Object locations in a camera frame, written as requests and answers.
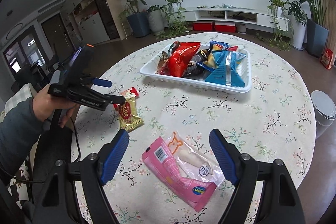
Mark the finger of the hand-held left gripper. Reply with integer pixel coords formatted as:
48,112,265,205
92,90,126,105
83,76,112,88

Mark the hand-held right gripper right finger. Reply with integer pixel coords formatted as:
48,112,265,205
209,129,306,224

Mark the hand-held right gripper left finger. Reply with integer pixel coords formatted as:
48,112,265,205
31,129,130,224

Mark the red gold candy packet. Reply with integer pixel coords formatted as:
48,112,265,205
113,95,144,133

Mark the clear packet orange cat print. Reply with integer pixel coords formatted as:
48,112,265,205
167,132,225,185

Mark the pink snack packet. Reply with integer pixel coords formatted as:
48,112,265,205
142,136,219,212

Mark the white plastic tray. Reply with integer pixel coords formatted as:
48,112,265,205
140,42,252,94

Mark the green dark snack packet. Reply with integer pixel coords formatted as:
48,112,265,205
182,56,210,79

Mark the orange snack packet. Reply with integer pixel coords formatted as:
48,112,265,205
203,52,218,69

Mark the yellow blue snack packet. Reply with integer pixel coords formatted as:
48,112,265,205
209,41,230,52

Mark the person's left hand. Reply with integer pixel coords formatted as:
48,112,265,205
32,84,76,128

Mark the checkered sofa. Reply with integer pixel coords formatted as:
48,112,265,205
4,84,34,111

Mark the wooden shelf cabinet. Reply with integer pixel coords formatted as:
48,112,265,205
62,0,120,46

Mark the red snack bag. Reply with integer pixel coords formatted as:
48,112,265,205
168,42,201,77

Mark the white ribbed plant pot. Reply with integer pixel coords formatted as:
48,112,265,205
147,9,165,33

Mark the round ceiling light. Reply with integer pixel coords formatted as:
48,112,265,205
6,21,27,39

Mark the black white patterned cushion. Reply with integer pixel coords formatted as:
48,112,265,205
5,158,34,203

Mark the white cylindrical bin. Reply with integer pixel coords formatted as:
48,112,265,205
310,90,336,140

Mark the red storage box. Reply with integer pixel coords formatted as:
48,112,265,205
214,22,237,32
193,22,214,31

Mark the tall white plant pot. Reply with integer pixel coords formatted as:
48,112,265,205
291,20,307,51

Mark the white media cabinet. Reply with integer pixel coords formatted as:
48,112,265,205
181,6,290,26

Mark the dark blue plant pot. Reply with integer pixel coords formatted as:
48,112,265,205
304,19,330,58

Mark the hanging vine plant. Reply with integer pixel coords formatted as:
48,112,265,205
256,0,293,50

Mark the bushy plant in white pot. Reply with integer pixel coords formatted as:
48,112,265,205
286,0,307,28

